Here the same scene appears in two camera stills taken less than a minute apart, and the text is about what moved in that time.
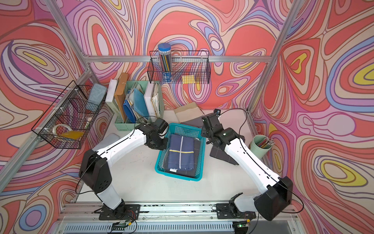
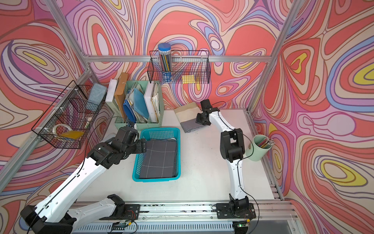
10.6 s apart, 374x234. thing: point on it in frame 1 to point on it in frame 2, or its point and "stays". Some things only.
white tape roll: [54, 128] stays
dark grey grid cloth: [220, 153] to [160, 160]
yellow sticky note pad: [188, 79] stays
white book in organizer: [111, 90] stays
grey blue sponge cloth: [97, 93] stays
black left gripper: [163, 146] to [141, 146]
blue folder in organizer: [140, 105] stays
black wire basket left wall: [67, 122] stays
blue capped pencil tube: [164, 51] stays
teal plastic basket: [187, 129] to [153, 133]
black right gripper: [203, 132] to [198, 120]
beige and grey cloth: [190, 114] stays
